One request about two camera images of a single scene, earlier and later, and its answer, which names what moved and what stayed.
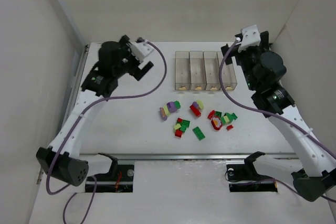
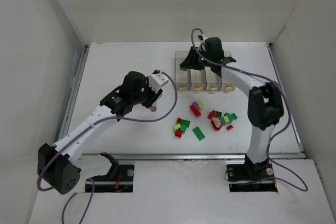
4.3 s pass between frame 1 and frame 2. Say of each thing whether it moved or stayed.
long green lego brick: stayed
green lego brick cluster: stayed
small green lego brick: stayed
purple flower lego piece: moved
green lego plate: stayed
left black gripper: moved
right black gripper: moved
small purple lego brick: stayed
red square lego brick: stayed
